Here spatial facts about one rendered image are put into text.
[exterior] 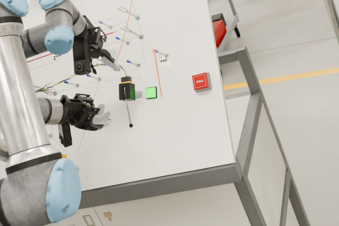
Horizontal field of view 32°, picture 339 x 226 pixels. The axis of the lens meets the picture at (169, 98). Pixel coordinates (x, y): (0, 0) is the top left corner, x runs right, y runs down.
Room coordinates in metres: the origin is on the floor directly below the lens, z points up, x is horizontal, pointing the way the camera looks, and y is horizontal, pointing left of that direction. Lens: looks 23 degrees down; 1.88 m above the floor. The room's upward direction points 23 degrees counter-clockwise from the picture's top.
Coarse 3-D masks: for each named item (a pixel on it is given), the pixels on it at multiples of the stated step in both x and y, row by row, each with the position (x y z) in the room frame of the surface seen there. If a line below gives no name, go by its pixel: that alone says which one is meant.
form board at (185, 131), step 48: (96, 0) 2.21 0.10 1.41; (144, 0) 2.10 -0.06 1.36; (192, 0) 2.00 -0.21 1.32; (144, 48) 2.01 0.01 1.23; (192, 48) 1.91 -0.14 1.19; (48, 96) 2.14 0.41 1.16; (96, 96) 2.03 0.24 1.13; (144, 96) 1.93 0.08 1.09; (192, 96) 1.84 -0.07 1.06; (96, 144) 1.94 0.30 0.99; (144, 144) 1.85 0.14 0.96; (192, 144) 1.76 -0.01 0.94
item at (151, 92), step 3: (150, 87) 1.93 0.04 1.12; (153, 87) 1.92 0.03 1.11; (156, 87) 1.92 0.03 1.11; (147, 90) 1.92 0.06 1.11; (150, 90) 1.92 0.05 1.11; (153, 90) 1.91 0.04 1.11; (156, 90) 1.91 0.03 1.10; (147, 93) 1.92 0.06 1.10; (150, 93) 1.91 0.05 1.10; (153, 93) 1.91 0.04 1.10; (156, 93) 1.90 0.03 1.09; (147, 96) 1.91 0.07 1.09; (150, 96) 1.91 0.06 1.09; (153, 96) 1.90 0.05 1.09; (156, 96) 1.90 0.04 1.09
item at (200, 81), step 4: (192, 76) 1.83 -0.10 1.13; (196, 76) 1.83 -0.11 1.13; (200, 76) 1.82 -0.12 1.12; (204, 76) 1.81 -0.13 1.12; (196, 80) 1.82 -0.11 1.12; (200, 80) 1.81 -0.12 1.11; (204, 80) 1.81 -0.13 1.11; (196, 84) 1.81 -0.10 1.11; (200, 84) 1.81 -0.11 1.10; (204, 84) 1.80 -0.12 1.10; (196, 88) 1.81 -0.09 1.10; (200, 88) 1.80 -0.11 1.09
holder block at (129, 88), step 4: (120, 84) 1.90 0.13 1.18; (124, 84) 1.89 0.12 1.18; (128, 84) 1.89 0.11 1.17; (132, 84) 1.90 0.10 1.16; (120, 88) 1.90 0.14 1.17; (128, 88) 1.88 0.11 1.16; (132, 88) 1.89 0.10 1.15; (120, 92) 1.89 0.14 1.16; (128, 92) 1.87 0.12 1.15; (132, 92) 1.88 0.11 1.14; (120, 96) 1.88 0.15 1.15; (124, 96) 1.88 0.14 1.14; (128, 96) 1.87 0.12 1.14; (132, 96) 1.88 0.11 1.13; (124, 100) 1.89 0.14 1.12; (128, 100) 1.89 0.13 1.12; (132, 100) 1.89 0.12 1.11
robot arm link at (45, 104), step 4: (40, 100) 1.59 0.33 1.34; (44, 100) 1.60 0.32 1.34; (48, 100) 1.61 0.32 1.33; (40, 104) 1.58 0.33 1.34; (44, 104) 1.58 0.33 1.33; (48, 104) 1.59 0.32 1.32; (40, 108) 1.57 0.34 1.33; (44, 108) 1.58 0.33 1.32; (48, 108) 1.58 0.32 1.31; (44, 112) 1.57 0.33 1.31; (48, 112) 1.58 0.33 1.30; (44, 116) 1.57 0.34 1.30; (48, 116) 1.58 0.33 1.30; (44, 120) 1.58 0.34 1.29; (48, 120) 1.58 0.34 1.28
